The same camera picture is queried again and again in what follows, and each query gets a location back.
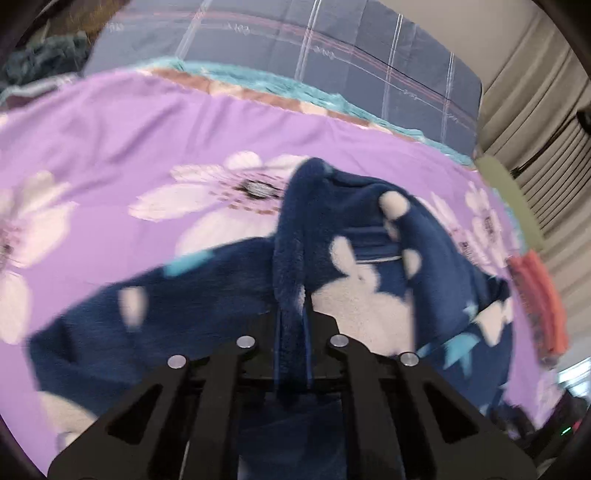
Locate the purple floral blanket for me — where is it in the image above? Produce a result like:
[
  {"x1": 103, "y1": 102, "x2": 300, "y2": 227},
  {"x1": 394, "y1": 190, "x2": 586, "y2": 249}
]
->
[{"x1": 0, "y1": 69, "x2": 573, "y2": 467}]

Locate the dark patterned cloth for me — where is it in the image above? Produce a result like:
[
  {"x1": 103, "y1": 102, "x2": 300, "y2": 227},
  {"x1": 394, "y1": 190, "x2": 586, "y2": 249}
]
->
[{"x1": 0, "y1": 30, "x2": 90, "y2": 93}]

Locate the beige curtain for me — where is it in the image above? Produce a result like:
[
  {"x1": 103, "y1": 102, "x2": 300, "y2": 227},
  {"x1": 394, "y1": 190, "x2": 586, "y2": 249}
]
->
[{"x1": 475, "y1": 0, "x2": 591, "y2": 370}]

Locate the black floor lamp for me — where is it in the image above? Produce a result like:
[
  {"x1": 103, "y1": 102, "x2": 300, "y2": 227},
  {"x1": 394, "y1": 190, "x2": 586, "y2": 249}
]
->
[{"x1": 508, "y1": 108, "x2": 591, "y2": 176}]

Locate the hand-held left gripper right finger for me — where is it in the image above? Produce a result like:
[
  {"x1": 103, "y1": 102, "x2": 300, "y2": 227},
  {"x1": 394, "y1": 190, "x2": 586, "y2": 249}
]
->
[{"x1": 302, "y1": 305, "x2": 539, "y2": 480}]

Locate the green pillow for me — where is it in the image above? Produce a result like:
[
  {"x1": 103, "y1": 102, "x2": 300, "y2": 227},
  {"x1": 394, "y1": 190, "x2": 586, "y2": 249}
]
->
[{"x1": 475, "y1": 154, "x2": 546, "y2": 252}]

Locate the navy fleece bunny-print garment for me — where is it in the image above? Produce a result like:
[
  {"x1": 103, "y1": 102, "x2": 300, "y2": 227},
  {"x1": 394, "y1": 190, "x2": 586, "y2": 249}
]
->
[{"x1": 28, "y1": 157, "x2": 515, "y2": 480}]

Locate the folded coral clothes stack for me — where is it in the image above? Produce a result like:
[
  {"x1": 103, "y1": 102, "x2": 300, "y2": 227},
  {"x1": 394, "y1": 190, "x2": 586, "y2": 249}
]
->
[{"x1": 505, "y1": 249, "x2": 570, "y2": 367}]

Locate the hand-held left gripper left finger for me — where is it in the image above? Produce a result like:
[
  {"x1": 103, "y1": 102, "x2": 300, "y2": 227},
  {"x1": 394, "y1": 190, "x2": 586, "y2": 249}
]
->
[{"x1": 47, "y1": 308, "x2": 282, "y2": 480}]

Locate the teal and brown blanket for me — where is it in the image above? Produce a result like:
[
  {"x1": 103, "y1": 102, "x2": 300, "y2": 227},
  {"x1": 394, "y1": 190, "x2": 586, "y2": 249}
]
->
[{"x1": 0, "y1": 55, "x2": 476, "y2": 167}]

